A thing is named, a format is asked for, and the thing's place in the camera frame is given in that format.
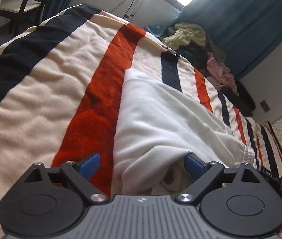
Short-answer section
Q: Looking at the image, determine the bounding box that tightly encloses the light blue cloth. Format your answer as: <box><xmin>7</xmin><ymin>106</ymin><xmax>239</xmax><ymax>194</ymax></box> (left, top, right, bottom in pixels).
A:
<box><xmin>144</xmin><ymin>24</ymin><xmax>171</xmax><ymax>39</ymax></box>

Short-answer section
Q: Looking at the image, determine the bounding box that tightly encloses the striped pillow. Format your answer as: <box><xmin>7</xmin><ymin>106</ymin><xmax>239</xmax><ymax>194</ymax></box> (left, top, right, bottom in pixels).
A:
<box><xmin>262</xmin><ymin>121</ymin><xmax>282</xmax><ymax>173</ymax></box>

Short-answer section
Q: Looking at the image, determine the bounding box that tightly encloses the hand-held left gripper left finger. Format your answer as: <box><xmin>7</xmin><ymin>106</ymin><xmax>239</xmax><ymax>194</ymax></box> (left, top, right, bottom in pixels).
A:
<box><xmin>22</xmin><ymin>152</ymin><xmax>108</xmax><ymax>206</ymax></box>

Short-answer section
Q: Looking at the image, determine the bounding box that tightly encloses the yellow-green knit blanket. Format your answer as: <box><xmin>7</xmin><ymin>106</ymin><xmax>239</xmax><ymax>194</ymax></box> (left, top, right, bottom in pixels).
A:
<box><xmin>162</xmin><ymin>22</ymin><xmax>206</xmax><ymax>50</ymax></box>

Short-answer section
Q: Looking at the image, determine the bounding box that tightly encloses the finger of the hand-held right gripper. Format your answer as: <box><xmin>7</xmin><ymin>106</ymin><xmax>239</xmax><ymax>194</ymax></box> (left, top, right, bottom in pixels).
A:
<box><xmin>257</xmin><ymin>166</ymin><xmax>282</xmax><ymax>184</ymax></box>

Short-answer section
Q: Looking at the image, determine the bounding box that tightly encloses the dark patterned garment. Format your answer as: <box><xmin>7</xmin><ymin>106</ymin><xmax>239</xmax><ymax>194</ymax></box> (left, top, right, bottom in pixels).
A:
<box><xmin>188</xmin><ymin>42</ymin><xmax>214</xmax><ymax>70</ymax></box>

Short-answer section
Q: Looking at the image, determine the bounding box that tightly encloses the dark green garment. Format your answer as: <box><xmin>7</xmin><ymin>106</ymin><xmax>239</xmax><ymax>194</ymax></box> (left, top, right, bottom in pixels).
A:
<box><xmin>177</xmin><ymin>50</ymin><xmax>194</xmax><ymax>58</ymax></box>

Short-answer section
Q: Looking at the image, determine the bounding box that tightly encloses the white and black chair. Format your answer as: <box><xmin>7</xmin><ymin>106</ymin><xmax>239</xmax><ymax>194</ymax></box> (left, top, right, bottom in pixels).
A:
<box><xmin>0</xmin><ymin>0</ymin><xmax>47</xmax><ymax>30</ymax></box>

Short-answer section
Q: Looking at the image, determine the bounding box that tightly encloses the striped fleece blanket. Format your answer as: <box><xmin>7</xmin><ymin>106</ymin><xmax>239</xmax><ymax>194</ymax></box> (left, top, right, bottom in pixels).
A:
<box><xmin>0</xmin><ymin>4</ymin><xmax>282</xmax><ymax>239</ymax></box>

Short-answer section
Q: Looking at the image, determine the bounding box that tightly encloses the black armchair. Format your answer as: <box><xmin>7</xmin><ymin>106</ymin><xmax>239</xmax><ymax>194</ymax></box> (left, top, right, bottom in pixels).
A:
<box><xmin>221</xmin><ymin>80</ymin><xmax>256</xmax><ymax>116</ymax></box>

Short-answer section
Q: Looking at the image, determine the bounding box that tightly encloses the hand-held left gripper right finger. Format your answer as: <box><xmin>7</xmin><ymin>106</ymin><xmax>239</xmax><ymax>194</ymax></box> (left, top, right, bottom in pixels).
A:
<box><xmin>177</xmin><ymin>154</ymin><xmax>262</xmax><ymax>205</ymax></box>

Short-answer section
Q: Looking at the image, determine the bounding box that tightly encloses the white sweatshirt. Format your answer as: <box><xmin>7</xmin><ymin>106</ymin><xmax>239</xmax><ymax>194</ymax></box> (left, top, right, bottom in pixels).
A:
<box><xmin>112</xmin><ymin>69</ymin><xmax>258</xmax><ymax>200</ymax></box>

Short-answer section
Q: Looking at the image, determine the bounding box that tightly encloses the olive grey garment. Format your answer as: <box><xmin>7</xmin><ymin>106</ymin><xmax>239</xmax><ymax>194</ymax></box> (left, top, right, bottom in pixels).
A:
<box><xmin>206</xmin><ymin>37</ymin><xmax>226</xmax><ymax>63</ymax></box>

